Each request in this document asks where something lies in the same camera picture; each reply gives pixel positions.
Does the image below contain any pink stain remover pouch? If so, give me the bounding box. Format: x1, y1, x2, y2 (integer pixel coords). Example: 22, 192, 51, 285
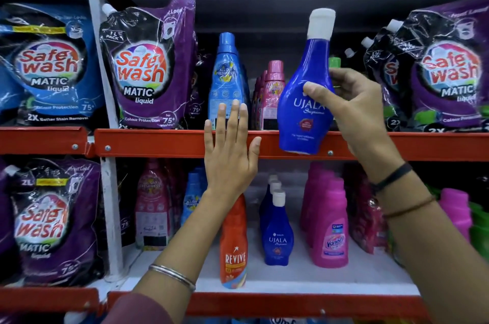
349, 173, 389, 255

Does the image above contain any pink fabric conditioner pouch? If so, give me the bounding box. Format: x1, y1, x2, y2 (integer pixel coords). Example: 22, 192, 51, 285
134, 159, 171, 252

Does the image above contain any blue detergent pouch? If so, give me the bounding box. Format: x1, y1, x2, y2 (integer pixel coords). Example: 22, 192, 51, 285
0, 1, 105, 126

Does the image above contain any maroon sleeve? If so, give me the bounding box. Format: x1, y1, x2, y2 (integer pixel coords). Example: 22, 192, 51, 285
101, 293, 173, 324

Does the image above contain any silver bangle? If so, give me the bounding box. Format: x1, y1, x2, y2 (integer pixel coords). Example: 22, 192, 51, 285
148, 264, 196, 292

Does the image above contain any white shelf upright post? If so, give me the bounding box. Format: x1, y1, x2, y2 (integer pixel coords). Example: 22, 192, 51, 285
86, 0, 125, 282

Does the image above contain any large purple detergent pouch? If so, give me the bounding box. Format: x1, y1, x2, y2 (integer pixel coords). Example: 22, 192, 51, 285
0, 160, 19, 283
7, 158, 103, 287

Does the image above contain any brown thread bracelet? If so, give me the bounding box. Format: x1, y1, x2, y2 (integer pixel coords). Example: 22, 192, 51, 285
383, 195, 436, 220

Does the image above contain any small blue conditioner bottle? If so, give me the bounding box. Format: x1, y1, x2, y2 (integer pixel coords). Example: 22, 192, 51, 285
180, 167, 208, 226

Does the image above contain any red metal shelf beam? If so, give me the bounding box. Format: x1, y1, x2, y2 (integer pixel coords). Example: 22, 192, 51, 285
106, 291, 430, 320
94, 128, 489, 162
0, 286, 101, 314
0, 126, 89, 156

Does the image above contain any pink fabric conditioner bottle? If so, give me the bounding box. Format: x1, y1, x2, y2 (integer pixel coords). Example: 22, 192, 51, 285
251, 70, 267, 130
259, 60, 286, 131

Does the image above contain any large blue bottle white cap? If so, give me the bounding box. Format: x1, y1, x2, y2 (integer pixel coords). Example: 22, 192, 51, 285
277, 8, 337, 156

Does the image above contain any person's left hand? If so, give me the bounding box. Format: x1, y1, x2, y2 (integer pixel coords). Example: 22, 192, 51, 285
203, 100, 263, 204

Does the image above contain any person's left forearm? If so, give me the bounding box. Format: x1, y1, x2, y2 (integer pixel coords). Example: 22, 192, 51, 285
132, 190, 238, 324

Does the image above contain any dark detergent pouch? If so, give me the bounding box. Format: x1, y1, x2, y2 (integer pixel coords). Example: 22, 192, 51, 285
183, 52, 214, 130

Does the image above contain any orange starch bottle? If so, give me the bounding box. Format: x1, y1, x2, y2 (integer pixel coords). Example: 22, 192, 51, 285
219, 194, 249, 290

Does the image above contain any pink stain remover bottle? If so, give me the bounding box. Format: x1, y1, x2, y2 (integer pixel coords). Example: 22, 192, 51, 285
300, 161, 337, 248
310, 178, 349, 269

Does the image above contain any white shelf board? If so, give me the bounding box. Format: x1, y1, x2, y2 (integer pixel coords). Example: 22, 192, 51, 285
115, 167, 422, 296

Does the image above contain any plain pink bottle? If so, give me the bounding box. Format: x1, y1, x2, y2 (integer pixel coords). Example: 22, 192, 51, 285
438, 188, 473, 243

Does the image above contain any person's right hand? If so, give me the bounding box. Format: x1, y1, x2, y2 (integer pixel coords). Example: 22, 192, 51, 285
303, 67, 402, 168

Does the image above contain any person's right forearm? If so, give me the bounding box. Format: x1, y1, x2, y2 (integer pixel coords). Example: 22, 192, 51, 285
359, 148, 489, 324

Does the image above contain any black wristband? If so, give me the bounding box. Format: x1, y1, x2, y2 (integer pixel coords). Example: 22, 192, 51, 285
370, 162, 414, 195

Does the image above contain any blue fabric conditioner bottle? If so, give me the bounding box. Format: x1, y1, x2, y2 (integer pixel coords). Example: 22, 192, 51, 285
208, 32, 249, 130

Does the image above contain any green capped bottle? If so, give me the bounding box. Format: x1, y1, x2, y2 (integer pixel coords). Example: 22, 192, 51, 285
328, 56, 342, 88

